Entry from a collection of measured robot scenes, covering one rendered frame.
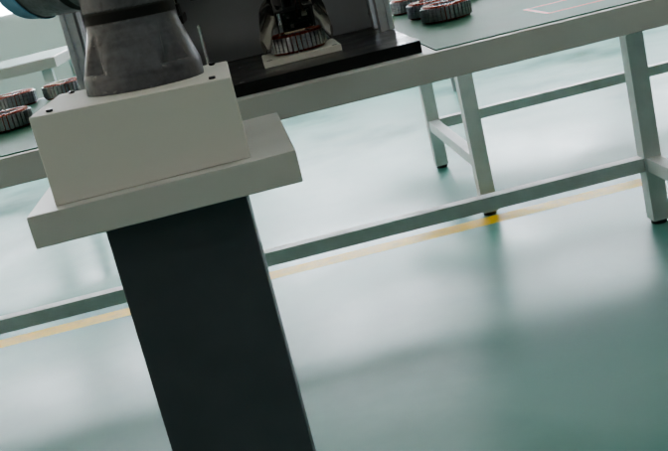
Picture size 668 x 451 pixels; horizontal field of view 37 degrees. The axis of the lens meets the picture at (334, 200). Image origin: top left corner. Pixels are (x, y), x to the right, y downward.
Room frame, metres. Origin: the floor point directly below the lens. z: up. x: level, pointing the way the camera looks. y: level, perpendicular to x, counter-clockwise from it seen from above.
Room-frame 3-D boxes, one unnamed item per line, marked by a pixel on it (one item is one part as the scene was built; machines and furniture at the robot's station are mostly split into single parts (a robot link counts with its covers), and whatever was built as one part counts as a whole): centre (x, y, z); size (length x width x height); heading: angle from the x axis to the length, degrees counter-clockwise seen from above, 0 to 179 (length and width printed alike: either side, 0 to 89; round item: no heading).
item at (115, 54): (1.28, 0.20, 0.90); 0.15 x 0.15 x 0.10
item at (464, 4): (2.17, -0.33, 0.77); 0.11 x 0.11 x 0.04
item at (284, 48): (1.94, 0.00, 0.80); 0.11 x 0.11 x 0.04
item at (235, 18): (2.19, 0.13, 0.92); 0.66 x 0.01 x 0.30; 92
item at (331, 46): (1.94, 0.00, 0.78); 0.15 x 0.15 x 0.01; 2
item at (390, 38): (1.95, 0.12, 0.76); 0.64 x 0.47 x 0.02; 92
